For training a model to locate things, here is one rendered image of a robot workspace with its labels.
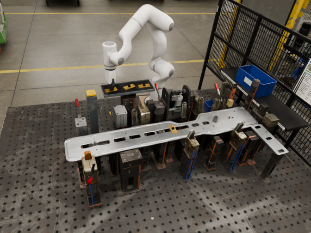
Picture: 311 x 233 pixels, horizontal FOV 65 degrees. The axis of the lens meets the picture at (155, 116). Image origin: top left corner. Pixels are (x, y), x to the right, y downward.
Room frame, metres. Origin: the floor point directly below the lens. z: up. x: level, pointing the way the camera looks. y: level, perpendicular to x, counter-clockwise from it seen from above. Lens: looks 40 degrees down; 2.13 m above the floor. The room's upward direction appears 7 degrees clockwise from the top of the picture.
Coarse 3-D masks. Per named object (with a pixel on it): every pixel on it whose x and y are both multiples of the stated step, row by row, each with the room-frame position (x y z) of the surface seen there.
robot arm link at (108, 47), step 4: (104, 44) 1.38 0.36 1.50; (108, 44) 1.38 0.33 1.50; (112, 44) 1.39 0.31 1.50; (104, 48) 1.36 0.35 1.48; (108, 48) 1.36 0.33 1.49; (112, 48) 1.37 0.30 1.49; (116, 48) 1.40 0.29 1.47; (104, 52) 1.36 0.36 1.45; (108, 52) 1.35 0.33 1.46; (112, 52) 1.36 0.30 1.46; (104, 56) 1.37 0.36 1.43; (108, 56) 1.35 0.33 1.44; (104, 60) 1.37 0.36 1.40; (108, 60) 1.35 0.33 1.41; (108, 64) 1.36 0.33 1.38; (112, 64) 1.36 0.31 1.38
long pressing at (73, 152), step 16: (208, 112) 1.48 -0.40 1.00; (224, 112) 1.50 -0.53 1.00; (240, 112) 1.53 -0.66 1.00; (128, 128) 1.20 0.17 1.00; (144, 128) 1.22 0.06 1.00; (160, 128) 1.24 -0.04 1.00; (192, 128) 1.28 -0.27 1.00; (208, 128) 1.30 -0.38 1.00; (224, 128) 1.32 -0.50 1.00; (64, 144) 1.00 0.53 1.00; (80, 144) 1.01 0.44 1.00; (112, 144) 1.04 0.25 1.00; (128, 144) 1.05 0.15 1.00; (144, 144) 1.07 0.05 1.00
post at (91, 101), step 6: (90, 96) 1.32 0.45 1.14; (96, 96) 1.33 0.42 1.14; (90, 102) 1.31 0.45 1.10; (96, 102) 1.32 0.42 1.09; (90, 108) 1.31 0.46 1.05; (96, 108) 1.32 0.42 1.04; (90, 114) 1.31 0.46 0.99; (96, 114) 1.33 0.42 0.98; (90, 120) 1.31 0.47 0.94; (96, 120) 1.32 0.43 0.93; (90, 126) 1.32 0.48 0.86; (96, 126) 1.32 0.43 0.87; (96, 132) 1.32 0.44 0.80
